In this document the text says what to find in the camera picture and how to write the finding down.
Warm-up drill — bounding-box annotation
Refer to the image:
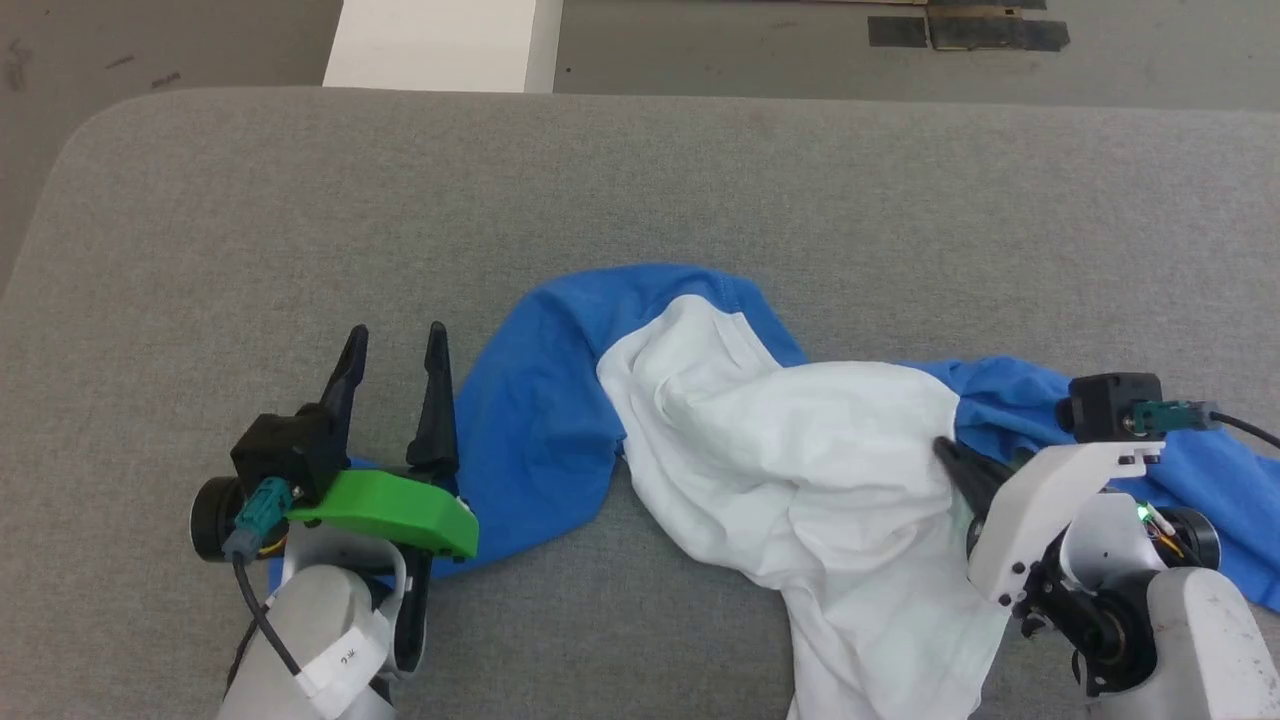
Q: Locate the black floor tape patch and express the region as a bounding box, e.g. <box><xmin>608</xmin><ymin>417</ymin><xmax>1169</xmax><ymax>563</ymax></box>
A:
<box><xmin>867</xmin><ymin>16</ymin><xmax>929</xmax><ymax>49</ymax></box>

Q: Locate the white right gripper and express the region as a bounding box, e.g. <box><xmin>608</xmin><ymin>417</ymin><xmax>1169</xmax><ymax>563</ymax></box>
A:
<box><xmin>932</xmin><ymin>436</ymin><xmax>1168</xmax><ymax>607</ymax></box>

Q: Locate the white box cabinet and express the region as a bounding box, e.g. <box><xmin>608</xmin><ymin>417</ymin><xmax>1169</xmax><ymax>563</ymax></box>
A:
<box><xmin>321</xmin><ymin>0</ymin><xmax>564</xmax><ymax>95</ymax></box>

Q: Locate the brown floor plate with tape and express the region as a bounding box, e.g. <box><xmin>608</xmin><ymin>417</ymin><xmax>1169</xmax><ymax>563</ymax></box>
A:
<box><xmin>926</xmin><ymin>0</ymin><xmax>1072</xmax><ymax>54</ymax></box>

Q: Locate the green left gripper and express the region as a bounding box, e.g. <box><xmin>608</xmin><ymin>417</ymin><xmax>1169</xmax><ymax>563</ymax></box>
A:
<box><xmin>285</xmin><ymin>321</ymin><xmax>480</xmax><ymax>561</ymax></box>

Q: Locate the white and blue garment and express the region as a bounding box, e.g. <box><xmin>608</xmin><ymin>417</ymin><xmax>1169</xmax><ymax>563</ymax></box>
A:
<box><xmin>268</xmin><ymin>262</ymin><xmax>1280</xmax><ymax>720</ymax></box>

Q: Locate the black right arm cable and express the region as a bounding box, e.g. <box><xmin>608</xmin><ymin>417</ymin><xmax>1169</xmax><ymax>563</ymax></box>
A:
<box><xmin>1133</xmin><ymin>399</ymin><xmax>1280</xmax><ymax>451</ymax></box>

